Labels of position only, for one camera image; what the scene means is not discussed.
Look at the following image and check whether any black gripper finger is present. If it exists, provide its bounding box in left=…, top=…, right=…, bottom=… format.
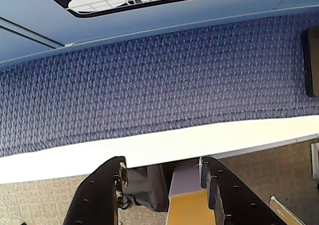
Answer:
left=62, top=156, right=129, bottom=225
left=198, top=156, right=287, bottom=225

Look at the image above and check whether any yellow wooden panel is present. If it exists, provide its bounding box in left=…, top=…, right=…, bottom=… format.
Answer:
left=165, top=190, right=216, bottom=225

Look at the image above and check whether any grey desk leg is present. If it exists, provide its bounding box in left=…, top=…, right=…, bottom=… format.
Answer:
left=168, top=163, right=208, bottom=203

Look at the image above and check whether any black tan flat object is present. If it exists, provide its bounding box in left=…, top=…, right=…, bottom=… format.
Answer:
left=301, top=27, right=319, bottom=98

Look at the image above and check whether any blue toy kitchen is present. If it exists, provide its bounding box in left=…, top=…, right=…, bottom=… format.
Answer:
left=0, top=0, right=319, bottom=65

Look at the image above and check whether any silver metal bracket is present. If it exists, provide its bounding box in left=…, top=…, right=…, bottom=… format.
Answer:
left=269, top=196, right=308, bottom=225

